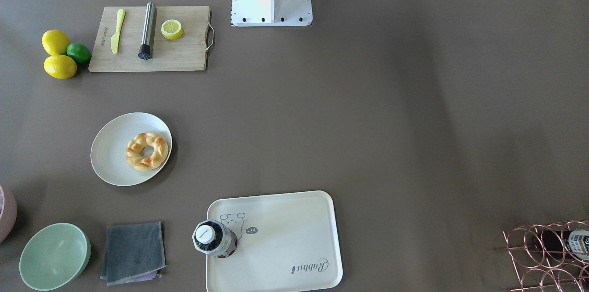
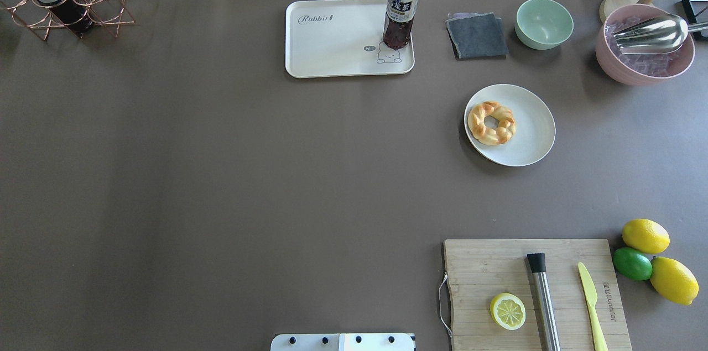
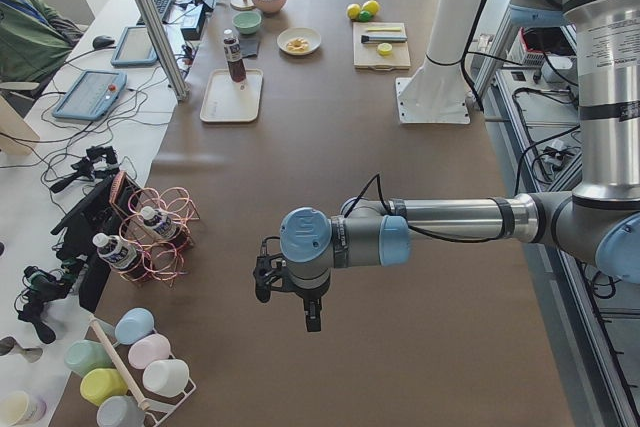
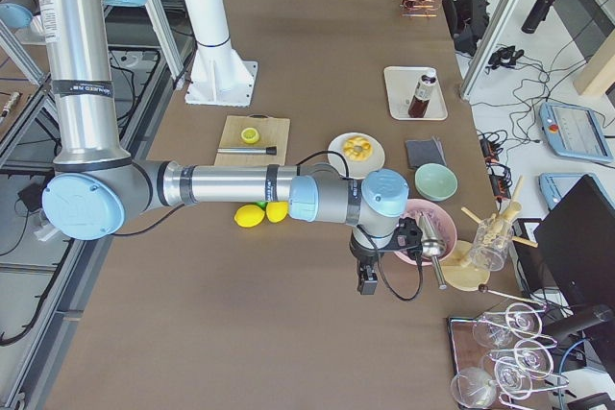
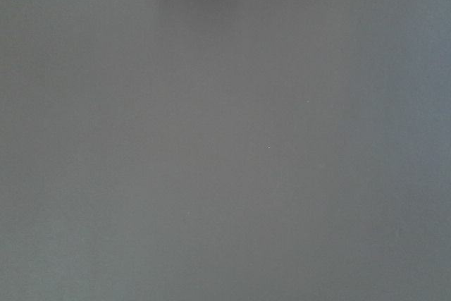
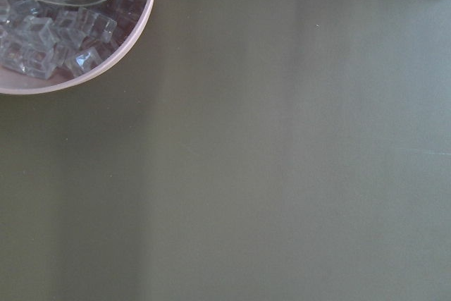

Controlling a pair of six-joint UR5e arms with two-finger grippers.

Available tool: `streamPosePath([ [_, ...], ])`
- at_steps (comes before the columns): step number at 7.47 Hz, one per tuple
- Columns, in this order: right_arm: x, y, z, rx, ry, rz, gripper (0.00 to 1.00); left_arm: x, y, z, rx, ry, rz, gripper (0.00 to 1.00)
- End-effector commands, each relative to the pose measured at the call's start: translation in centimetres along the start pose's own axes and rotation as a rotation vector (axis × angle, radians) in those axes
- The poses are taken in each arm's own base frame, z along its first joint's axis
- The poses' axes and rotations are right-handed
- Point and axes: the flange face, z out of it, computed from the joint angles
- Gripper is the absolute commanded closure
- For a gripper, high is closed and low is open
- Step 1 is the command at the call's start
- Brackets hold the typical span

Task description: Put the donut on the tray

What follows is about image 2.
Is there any grey folded cloth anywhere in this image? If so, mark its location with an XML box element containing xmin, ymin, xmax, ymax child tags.
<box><xmin>445</xmin><ymin>13</ymin><xmax>508</xmax><ymax>60</ymax></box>

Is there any green lime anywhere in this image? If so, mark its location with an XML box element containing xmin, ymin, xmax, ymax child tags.
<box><xmin>612</xmin><ymin>247</ymin><xmax>653</xmax><ymax>281</ymax></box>

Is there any steel muddler black tip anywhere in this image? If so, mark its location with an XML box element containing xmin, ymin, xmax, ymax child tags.
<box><xmin>527</xmin><ymin>253</ymin><xmax>562</xmax><ymax>350</ymax></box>

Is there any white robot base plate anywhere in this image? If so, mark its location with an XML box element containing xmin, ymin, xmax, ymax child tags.
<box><xmin>270</xmin><ymin>332</ymin><xmax>417</xmax><ymax>350</ymax></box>

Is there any green bowl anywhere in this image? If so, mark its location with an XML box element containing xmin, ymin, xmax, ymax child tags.
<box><xmin>515</xmin><ymin>0</ymin><xmax>574</xmax><ymax>50</ymax></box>

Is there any dark tea bottle on tray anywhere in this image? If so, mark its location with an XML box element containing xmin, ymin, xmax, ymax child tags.
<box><xmin>382</xmin><ymin>0</ymin><xmax>418</xmax><ymax>50</ymax></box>

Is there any cream rabbit tray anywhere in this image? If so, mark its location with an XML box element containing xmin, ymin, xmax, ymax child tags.
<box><xmin>285</xmin><ymin>0</ymin><xmax>415</xmax><ymax>78</ymax></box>

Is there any upper whole lemon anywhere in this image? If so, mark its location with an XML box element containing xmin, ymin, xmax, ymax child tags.
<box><xmin>621</xmin><ymin>218</ymin><xmax>670</xmax><ymax>254</ymax></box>

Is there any steel ice scoop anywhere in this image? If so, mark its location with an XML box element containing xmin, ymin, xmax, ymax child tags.
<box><xmin>613</xmin><ymin>14</ymin><xmax>707</xmax><ymax>54</ymax></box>

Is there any lemon half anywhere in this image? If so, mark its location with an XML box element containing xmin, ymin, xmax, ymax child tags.
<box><xmin>489</xmin><ymin>292</ymin><xmax>526</xmax><ymax>331</ymax></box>

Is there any lower whole lemon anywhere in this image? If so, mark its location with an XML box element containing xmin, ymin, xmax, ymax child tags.
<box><xmin>649</xmin><ymin>257</ymin><xmax>700</xmax><ymax>306</ymax></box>

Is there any pink bowl with ice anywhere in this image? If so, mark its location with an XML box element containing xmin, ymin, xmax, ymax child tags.
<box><xmin>595</xmin><ymin>4</ymin><xmax>695</xmax><ymax>86</ymax></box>

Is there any twisted glazed donut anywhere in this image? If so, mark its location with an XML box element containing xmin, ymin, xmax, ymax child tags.
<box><xmin>467</xmin><ymin>100</ymin><xmax>516</xmax><ymax>145</ymax></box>

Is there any yellow plastic knife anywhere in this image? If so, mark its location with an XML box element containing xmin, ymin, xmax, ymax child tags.
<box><xmin>577</xmin><ymin>262</ymin><xmax>609</xmax><ymax>351</ymax></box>

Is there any black frame object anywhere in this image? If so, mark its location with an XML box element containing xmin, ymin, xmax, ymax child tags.
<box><xmin>681</xmin><ymin>0</ymin><xmax>707</xmax><ymax>24</ymax></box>

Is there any white round plate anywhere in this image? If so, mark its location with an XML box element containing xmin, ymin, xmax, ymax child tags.
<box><xmin>462</xmin><ymin>84</ymin><xmax>556</xmax><ymax>167</ymax></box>

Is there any bamboo cutting board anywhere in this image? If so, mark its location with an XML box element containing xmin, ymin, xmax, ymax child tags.
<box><xmin>444</xmin><ymin>239</ymin><xmax>632</xmax><ymax>350</ymax></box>

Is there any whole lemon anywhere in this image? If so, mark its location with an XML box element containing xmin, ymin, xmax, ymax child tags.
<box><xmin>649</xmin><ymin>257</ymin><xmax>700</xmax><ymax>306</ymax></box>
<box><xmin>621</xmin><ymin>218</ymin><xmax>670</xmax><ymax>254</ymax></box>

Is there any round wooden coaster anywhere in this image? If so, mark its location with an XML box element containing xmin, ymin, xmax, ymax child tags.
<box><xmin>598</xmin><ymin>0</ymin><xmax>642</xmax><ymax>23</ymax></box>

